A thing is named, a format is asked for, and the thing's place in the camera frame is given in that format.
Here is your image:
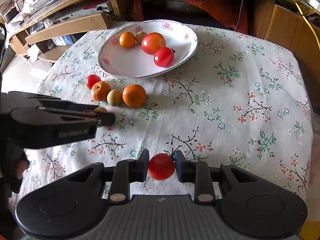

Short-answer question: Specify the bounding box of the brown round longan fruit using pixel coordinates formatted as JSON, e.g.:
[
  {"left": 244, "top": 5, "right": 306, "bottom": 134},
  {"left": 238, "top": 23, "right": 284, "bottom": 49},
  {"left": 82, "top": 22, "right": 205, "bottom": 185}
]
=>
[{"left": 107, "top": 89, "right": 123, "bottom": 106}]

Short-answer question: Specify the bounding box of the small orange mandarin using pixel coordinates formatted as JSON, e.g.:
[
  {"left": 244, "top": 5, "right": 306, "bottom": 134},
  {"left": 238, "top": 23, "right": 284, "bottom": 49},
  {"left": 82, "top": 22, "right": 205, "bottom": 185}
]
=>
[{"left": 91, "top": 81, "right": 111, "bottom": 101}]

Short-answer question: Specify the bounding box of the red tomato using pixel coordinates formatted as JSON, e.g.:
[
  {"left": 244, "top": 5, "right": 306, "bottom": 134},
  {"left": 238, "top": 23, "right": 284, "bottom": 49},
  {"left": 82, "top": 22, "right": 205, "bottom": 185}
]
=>
[
  {"left": 153, "top": 47, "right": 175, "bottom": 67},
  {"left": 148, "top": 153, "right": 175, "bottom": 180},
  {"left": 85, "top": 74, "right": 101, "bottom": 90}
]

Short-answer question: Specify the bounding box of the large orange mandarin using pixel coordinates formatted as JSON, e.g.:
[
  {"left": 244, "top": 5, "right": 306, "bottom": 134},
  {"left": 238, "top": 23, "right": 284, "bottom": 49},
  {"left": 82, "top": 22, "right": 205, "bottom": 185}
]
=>
[{"left": 123, "top": 84, "right": 147, "bottom": 108}]

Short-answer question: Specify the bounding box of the tan fruit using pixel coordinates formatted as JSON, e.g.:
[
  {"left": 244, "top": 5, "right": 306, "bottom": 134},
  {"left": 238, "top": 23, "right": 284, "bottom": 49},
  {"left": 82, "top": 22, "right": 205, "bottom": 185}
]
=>
[{"left": 94, "top": 107, "right": 107, "bottom": 113}]

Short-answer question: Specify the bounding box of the white floral plate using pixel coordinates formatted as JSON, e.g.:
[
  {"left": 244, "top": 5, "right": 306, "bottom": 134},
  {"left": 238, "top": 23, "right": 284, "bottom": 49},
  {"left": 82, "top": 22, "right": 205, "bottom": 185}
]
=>
[{"left": 98, "top": 20, "right": 198, "bottom": 79}]

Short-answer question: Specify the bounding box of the wooden tv cabinet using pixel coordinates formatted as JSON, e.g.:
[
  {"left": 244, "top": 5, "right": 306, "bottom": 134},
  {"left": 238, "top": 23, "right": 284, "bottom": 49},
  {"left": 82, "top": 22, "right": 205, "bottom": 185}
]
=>
[{"left": 17, "top": 0, "right": 319, "bottom": 106}]

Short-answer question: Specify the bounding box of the orange mandarin in plate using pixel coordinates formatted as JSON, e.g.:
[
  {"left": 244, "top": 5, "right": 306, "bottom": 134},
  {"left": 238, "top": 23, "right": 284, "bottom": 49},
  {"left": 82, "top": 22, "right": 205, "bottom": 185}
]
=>
[{"left": 119, "top": 32, "right": 136, "bottom": 49}]

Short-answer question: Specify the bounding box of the floral white tablecloth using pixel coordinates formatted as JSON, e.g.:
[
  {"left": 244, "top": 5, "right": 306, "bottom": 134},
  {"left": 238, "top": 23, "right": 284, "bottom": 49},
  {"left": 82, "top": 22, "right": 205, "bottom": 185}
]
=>
[{"left": 9, "top": 25, "right": 313, "bottom": 210}]

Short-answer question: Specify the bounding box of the red tomato in plate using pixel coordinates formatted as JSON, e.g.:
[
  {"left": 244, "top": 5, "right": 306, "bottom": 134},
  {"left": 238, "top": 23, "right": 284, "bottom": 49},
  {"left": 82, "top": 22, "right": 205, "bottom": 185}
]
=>
[{"left": 153, "top": 47, "right": 175, "bottom": 67}]

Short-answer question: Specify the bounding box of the large red apple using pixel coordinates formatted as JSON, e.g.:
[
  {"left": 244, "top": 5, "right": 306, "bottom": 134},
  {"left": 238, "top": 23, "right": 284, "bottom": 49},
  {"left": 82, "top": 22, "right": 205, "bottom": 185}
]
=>
[{"left": 140, "top": 33, "right": 166, "bottom": 55}]

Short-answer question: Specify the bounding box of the brown longan in plate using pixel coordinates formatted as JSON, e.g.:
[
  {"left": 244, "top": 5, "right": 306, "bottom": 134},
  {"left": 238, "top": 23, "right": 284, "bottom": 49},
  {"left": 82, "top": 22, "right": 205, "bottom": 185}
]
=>
[{"left": 135, "top": 31, "right": 147, "bottom": 44}]

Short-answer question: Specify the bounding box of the red cloth under cabinet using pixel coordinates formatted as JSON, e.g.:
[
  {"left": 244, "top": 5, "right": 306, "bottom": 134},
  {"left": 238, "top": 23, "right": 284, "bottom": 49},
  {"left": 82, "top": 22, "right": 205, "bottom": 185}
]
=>
[{"left": 131, "top": 0, "right": 248, "bottom": 34}]

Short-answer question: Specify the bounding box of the yellow cable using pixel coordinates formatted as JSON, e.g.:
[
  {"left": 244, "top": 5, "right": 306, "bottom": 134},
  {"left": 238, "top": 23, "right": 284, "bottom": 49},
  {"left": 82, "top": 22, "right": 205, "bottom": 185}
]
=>
[{"left": 282, "top": 0, "right": 320, "bottom": 52}]

